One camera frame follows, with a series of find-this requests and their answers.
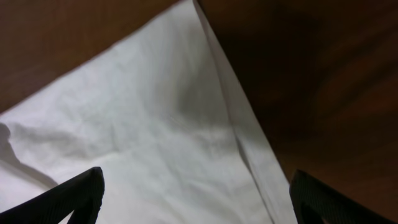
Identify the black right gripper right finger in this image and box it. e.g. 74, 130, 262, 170
289, 170, 395, 224

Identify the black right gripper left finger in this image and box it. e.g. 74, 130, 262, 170
1, 167, 105, 224

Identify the white printed t-shirt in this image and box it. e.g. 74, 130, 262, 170
1, 1, 296, 223

